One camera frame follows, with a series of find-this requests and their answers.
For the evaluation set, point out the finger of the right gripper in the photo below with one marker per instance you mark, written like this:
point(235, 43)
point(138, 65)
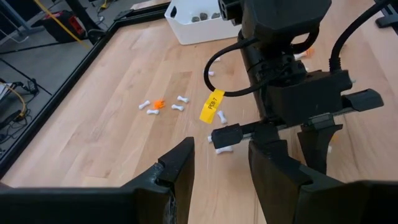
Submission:
point(320, 146)
point(265, 134)

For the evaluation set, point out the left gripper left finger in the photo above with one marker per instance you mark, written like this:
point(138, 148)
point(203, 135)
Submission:
point(93, 207)

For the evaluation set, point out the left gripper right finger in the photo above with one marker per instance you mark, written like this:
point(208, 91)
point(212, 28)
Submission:
point(326, 205)

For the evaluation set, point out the white plastic bone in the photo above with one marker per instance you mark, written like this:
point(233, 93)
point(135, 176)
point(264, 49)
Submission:
point(221, 117)
point(152, 111)
point(217, 59)
point(300, 56)
point(177, 107)
point(211, 73)
point(183, 99)
point(144, 104)
point(224, 150)
point(210, 139)

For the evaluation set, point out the white plastic bin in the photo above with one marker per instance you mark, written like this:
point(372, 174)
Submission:
point(202, 32)

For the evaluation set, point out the black power adapter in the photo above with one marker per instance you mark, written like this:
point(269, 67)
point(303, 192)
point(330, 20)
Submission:
point(32, 87)

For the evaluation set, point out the red black equipment case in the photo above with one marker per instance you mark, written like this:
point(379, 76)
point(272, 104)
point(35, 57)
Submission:
point(53, 32)

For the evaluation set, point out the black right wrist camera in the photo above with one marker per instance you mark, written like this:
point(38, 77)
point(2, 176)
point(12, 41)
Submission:
point(286, 18)

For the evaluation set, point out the black upright post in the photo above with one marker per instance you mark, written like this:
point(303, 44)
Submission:
point(79, 12)

